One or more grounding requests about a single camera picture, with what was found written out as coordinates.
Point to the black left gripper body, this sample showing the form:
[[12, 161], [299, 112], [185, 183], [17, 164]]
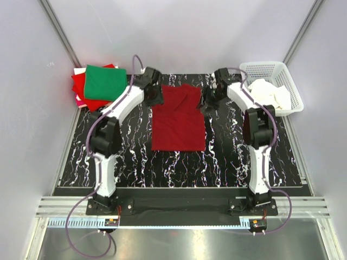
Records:
[[156, 96]]

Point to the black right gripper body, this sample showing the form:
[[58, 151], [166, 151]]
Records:
[[207, 100]]

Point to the dark red t-shirt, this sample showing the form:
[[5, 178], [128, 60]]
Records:
[[178, 124]]

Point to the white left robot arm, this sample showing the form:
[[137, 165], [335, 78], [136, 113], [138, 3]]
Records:
[[104, 137]]

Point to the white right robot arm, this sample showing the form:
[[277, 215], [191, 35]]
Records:
[[259, 127]]

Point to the white crumpled t-shirt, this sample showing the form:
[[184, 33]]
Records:
[[268, 94]]

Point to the white plastic basket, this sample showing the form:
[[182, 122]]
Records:
[[277, 74]]

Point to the red folded t-shirt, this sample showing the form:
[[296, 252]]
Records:
[[79, 86]]

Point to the aluminium frame post right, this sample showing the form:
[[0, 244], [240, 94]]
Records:
[[308, 21]]

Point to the aluminium frame post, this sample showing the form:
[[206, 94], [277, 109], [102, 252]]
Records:
[[308, 21], [55, 23]]

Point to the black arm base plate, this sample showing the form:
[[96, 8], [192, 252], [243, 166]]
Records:
[[175, 207]]

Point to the aluminium frame post left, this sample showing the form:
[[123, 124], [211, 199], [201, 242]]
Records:
[[55, 23]]

